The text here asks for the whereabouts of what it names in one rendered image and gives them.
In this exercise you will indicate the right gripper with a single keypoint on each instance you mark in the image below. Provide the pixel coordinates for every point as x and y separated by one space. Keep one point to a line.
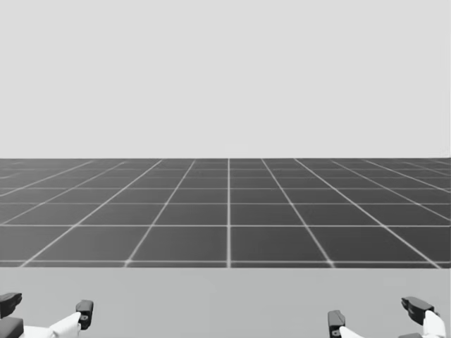
410 335

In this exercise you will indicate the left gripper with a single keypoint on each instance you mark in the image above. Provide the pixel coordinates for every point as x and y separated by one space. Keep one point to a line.
21 331

